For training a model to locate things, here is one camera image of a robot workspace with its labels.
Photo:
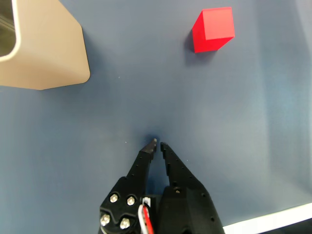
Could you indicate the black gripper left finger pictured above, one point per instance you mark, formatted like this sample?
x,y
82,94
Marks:
x,y
126,195

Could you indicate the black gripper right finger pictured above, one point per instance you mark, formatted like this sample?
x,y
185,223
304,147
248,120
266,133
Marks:
x,y
185,209

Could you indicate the red cube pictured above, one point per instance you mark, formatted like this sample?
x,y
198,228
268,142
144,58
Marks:
x,y
214,26

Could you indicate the beige square container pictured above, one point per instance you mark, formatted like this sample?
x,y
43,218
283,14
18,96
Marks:
x,y
48,48

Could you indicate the dark blue table mat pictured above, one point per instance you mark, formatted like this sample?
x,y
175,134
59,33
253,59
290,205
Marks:
x,y
170,97

